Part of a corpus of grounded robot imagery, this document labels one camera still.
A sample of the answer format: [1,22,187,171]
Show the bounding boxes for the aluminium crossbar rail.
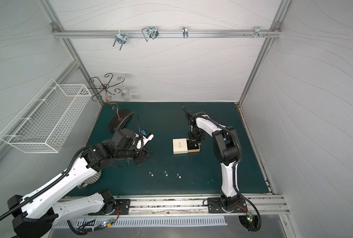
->
[52,28,282,39]

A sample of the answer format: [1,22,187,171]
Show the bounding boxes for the cream drawer jewelry box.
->
[172,138,201,154]

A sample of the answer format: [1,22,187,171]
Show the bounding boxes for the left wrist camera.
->
[136,129,154,150]

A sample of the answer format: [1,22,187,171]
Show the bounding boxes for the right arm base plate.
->
[202,196,248,214]

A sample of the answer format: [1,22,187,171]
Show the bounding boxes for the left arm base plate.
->
[88,199,131,216]

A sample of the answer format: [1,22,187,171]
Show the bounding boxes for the black metal jewelry stand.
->
[88,73,131,132]

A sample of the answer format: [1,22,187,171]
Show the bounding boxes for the clear glass cup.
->
[117,76,132,101]

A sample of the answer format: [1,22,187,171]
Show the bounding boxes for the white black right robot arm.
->
[182,107,262,232]

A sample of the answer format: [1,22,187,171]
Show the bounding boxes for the metal clamp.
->
[141,26,159,42]
[244,26,271,38]
[113,32,127,51]
[182,26,188,39]

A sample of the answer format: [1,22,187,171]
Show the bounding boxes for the white wire basket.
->
[0,79,92,153]

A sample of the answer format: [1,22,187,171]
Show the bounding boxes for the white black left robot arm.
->
[0,129,154,238]

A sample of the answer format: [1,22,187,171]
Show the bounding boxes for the white vented cable duct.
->
[54,216,228,229]

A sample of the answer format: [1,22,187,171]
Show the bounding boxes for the green striped mug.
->
[77,172,102,189]

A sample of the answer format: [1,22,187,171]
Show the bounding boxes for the aluminium front rail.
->
[115,193,290,217]

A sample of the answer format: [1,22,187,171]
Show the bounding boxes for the green table mat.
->
[69,102,269,196]

